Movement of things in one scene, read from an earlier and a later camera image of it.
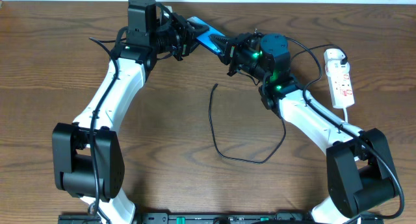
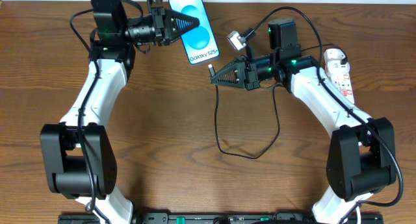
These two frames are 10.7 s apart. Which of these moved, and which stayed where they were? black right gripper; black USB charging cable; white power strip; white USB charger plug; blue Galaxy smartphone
Moved: black right gripper; blue Galaxy smartphone; black USB charging cable
Stayed: white USB charger plug; white power strip
